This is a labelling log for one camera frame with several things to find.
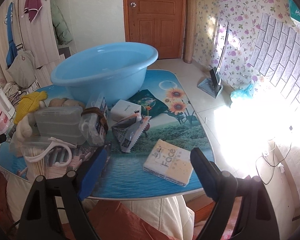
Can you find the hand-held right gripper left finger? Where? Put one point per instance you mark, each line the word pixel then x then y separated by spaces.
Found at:
pixel 95 172

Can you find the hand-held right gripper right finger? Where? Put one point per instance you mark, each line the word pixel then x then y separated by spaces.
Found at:
pixel 207 180

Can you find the clear floss pick box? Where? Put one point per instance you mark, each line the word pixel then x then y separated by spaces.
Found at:
pixel 95 130

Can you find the beige facial tissue pack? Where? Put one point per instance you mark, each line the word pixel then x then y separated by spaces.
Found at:
pixel 167 162

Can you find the yellow mesh white plush toy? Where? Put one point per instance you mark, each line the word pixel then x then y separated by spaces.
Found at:
pixel 30 102

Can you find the clear plastic storage box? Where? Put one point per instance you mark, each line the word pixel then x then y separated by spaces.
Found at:
pixel 57 122

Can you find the small white box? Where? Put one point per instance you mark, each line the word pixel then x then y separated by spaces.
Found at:
pixel 122 110

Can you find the light blue plastic basin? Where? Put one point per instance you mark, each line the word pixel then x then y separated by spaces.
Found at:
pixel 102 80

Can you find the white electric kettle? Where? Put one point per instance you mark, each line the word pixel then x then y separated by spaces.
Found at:
pixel 1 100

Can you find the clear cotton swab box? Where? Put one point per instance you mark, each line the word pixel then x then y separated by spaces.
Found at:
pixel 37 166

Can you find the white plastic hook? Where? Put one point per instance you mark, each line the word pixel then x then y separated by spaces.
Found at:
pixel 57 142

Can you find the torn silver snack packet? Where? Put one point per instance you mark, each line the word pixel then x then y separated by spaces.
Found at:
pixel 127 135

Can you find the brown hair band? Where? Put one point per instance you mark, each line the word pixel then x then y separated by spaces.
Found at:
pixel 90 111

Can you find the white cushion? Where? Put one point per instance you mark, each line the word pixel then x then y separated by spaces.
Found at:
pixel 145 215

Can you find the grey tote bag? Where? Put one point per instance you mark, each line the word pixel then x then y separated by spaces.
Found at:
pixel 21 70

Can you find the brown plush toy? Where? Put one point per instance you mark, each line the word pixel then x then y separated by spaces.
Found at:
pixel 65 102

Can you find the white low cabinet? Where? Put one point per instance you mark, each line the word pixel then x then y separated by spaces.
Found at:
pixel 47 72

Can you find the dark green foil packet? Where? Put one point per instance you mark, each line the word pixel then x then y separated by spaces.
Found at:
pixel 150 102

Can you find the blue plastic bag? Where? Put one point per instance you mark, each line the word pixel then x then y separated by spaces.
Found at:
pixel 241 95

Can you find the blue hanging cloth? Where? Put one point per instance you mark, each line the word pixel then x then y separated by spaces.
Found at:
pixel 11 45

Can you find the small grey cabinet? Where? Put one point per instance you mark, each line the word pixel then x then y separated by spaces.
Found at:
pixel 65 51

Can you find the white wooden wardrobe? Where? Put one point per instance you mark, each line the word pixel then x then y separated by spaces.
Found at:
pixel 40 35

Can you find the green quilted jacket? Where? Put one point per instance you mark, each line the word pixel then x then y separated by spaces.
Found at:
pixel 61 25

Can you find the brown wooden door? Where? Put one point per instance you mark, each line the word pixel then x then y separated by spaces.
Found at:
pixel 155 25

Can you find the silver door knob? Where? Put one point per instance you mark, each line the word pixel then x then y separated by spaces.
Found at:
pixel 133 4

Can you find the white brick wall panel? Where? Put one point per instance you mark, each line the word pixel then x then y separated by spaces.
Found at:
pixel 277 50

